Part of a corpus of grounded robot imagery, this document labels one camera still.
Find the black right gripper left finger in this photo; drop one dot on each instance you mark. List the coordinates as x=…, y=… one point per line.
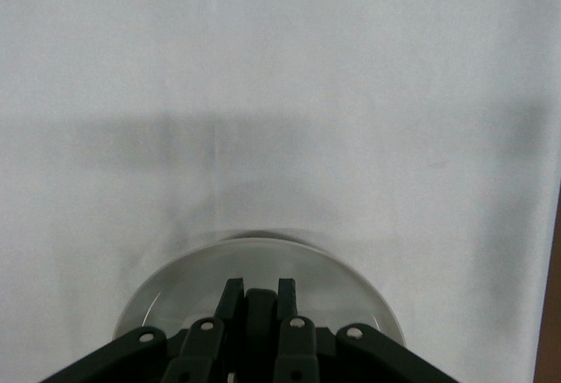
x=206, y=339

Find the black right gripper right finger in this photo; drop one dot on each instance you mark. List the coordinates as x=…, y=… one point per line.
x=296, y=343

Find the gray plate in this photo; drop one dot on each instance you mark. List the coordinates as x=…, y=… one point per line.
x=263, y=264

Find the white cloth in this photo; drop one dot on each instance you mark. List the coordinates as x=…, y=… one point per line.
x=280, y=94

